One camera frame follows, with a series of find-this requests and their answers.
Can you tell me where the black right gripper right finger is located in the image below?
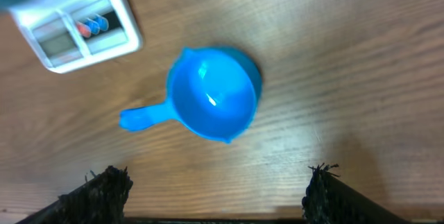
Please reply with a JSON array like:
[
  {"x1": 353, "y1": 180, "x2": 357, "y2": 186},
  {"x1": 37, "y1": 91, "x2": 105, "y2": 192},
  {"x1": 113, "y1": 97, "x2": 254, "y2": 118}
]
[{"x1": 302, "y1": 164, "x2": 409, "y2": 224}]

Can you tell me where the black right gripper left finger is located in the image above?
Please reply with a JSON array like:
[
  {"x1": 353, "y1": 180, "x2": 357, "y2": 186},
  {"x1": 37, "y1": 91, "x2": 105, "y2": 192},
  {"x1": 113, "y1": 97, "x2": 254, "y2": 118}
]
[{"x1": 17, "y1": 166, "x2": 133, "y2": 224}]

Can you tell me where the blue plastic measuring scoop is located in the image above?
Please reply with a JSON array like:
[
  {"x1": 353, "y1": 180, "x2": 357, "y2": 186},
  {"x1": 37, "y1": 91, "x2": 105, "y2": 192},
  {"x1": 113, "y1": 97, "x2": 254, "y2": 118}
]
[{"x1": 119, "y1": 46, "x2": 262, "y2": 144}]

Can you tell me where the white digital kitchen scale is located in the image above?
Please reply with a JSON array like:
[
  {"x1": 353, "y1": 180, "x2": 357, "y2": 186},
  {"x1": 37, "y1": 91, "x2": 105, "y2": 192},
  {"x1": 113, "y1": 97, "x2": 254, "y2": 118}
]
[{"x1": 6, "y1": 0, "x2": 143, "y2": 74}]

